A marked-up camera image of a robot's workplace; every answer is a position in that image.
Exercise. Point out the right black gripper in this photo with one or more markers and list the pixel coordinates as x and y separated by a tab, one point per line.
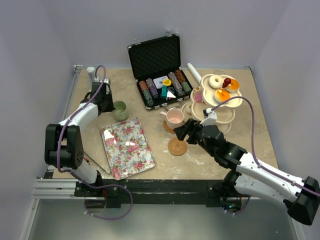
182	131

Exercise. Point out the metal tongs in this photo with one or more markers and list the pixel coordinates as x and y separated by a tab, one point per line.
92	160

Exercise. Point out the white glazed donut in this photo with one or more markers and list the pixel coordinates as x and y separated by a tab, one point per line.
188	109
216	81

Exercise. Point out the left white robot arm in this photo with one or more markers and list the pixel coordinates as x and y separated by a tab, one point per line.
63	141

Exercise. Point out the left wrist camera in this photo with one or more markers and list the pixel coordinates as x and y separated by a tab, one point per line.
106	88

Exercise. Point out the orange glazed donut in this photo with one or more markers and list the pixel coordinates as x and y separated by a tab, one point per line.
233	85

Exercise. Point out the white clamp device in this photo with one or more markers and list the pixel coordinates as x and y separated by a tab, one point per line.
90	75

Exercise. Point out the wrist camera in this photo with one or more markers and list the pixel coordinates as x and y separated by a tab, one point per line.
106	88
210	117

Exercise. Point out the pink ceramic cup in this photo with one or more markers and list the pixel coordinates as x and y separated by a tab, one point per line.
174	118

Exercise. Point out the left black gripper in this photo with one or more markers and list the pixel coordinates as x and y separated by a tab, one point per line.
111	107

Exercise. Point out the cream three-tier cake stand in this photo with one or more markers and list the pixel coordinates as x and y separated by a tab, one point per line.
225	111

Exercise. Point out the black base frame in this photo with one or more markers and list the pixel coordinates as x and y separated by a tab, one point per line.
210	193

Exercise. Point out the pink wafer sweet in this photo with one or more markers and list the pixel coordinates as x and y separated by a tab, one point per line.
198	98

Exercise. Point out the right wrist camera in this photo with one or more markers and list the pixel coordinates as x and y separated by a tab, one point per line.
210	117

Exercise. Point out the woven rattan coaster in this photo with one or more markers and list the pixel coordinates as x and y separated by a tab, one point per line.
166	128
177	147

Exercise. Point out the floral serving tray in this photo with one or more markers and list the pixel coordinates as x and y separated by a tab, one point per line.
127	149

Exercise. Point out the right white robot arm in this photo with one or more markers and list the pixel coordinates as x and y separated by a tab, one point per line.
301	196

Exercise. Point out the black poker chip case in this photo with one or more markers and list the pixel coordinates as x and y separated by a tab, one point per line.
154	59

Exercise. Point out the green ceramic cup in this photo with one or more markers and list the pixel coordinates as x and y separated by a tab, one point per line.
120	112

